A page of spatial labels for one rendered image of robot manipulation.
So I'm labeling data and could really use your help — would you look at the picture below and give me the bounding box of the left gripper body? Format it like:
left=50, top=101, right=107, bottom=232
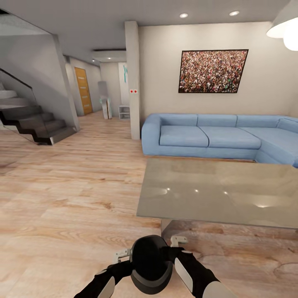
left=107, top=260, right=132, bottom=282

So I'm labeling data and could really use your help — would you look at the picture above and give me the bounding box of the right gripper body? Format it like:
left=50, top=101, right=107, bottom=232
left=162, top=246, right=184, bottom=263

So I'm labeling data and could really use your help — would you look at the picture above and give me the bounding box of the cauldron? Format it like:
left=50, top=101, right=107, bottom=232
left=129, top=235, right=173, bottom=295

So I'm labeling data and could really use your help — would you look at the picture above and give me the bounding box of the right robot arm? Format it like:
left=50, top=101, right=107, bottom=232
left=158, top=236, right=239, bottom=298

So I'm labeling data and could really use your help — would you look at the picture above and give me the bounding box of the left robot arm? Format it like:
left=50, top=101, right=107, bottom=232
left=74, top=249, right=136, bottom=298

